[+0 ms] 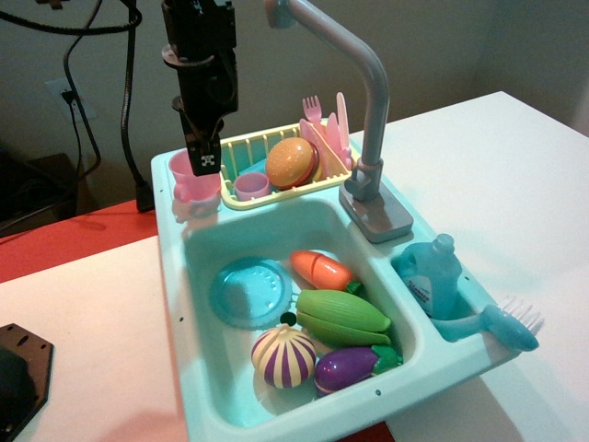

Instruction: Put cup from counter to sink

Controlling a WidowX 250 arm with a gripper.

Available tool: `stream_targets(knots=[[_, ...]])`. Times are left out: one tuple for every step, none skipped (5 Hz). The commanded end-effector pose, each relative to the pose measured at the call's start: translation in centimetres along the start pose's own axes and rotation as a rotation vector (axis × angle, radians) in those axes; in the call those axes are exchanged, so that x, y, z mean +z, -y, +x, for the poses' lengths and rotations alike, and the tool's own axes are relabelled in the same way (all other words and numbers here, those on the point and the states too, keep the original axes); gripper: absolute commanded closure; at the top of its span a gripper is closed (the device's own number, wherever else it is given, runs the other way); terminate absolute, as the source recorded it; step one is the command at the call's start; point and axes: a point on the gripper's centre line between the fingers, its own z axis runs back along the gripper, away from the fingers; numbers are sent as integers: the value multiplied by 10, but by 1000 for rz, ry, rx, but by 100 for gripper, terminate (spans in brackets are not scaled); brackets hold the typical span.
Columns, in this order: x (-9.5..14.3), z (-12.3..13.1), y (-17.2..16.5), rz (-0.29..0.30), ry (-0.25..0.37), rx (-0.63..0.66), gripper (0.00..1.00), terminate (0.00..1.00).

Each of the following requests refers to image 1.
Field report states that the light blue toy sink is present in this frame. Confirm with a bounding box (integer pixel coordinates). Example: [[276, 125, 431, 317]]
[[152, 124, 514, 441]]

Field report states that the blue toy plate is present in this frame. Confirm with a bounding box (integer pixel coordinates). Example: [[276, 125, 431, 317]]
[[209, 257, 293, 331]]

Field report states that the black power cable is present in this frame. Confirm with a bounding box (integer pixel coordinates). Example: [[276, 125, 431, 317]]
[[0, 0, 143, 213]]

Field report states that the grey toy faucet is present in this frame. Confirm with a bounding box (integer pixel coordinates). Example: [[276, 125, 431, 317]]
[[264, 1, 413, 243]]

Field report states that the blue toy dish brush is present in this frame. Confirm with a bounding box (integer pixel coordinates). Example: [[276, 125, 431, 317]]
[[432, 298, 544, 352]]

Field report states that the pink toy fork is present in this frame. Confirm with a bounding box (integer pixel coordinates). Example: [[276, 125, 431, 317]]
[[302, 95, 323, 130]]

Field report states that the small pink toy cup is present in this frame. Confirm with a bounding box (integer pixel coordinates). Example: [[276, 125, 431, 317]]
[[234, 171, 270, 202]]

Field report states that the toy hamburger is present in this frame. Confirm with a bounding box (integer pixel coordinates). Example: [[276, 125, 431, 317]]
[[265, 137, 322, 191]]

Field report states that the blue toy soap bottle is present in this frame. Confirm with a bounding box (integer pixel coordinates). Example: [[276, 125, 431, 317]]
[[394, 234, 462, 320]]

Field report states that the yellow dish rack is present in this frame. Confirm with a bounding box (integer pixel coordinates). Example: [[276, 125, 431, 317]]
[[220, 123, 351, 210]]

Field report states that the purple striped toy onion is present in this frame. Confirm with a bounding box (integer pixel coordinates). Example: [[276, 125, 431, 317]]
[[250, 324, 317, 389]]

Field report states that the white wall outlet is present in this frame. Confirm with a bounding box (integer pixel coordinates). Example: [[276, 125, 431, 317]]
[[45, 76, 83, 122]]

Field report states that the pink toy knife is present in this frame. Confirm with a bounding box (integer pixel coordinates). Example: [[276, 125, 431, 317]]
[[336, 92, 349, 149]]

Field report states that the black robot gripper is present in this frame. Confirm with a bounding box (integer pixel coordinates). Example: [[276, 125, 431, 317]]
[[161, 1, 238, 175]]

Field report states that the green toy corn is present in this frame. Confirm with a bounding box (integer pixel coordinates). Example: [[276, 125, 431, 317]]
[[295, 289, 392, 347]]

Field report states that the purple toy eggplant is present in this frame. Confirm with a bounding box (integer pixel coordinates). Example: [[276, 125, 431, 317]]
[[314, 345, 404, 397]]

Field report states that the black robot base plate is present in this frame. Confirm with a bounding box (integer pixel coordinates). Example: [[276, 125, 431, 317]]
[[1, 323, 54, 441]]

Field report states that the black flexible gooseneck clamp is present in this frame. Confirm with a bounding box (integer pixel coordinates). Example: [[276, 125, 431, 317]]
[[119, 0, 156, 214]]

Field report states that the orange toy carrot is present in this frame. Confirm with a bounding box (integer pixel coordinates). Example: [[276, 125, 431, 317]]
[[290, 250, 363, 295]]

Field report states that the pink toy cup with handle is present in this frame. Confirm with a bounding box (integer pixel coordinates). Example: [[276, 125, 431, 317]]
[[168, 150, 221, 203]]

